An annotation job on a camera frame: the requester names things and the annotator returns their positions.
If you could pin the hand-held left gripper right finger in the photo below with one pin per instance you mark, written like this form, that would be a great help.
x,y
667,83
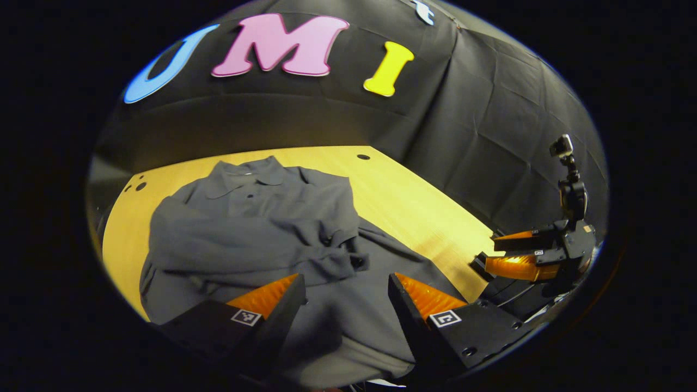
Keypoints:
x,y
408,321

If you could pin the black backdrop cloth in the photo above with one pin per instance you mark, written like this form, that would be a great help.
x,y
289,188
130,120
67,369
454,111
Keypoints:
x,y
479,109

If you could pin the grey collared shirt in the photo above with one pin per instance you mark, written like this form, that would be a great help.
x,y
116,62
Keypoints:
x,y
261,218

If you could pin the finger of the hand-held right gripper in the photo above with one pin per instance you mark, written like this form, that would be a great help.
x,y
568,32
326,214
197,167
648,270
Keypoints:
x,y
514,267
525,239

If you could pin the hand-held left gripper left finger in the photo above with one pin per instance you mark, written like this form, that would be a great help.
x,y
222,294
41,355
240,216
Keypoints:
x,y
280,326

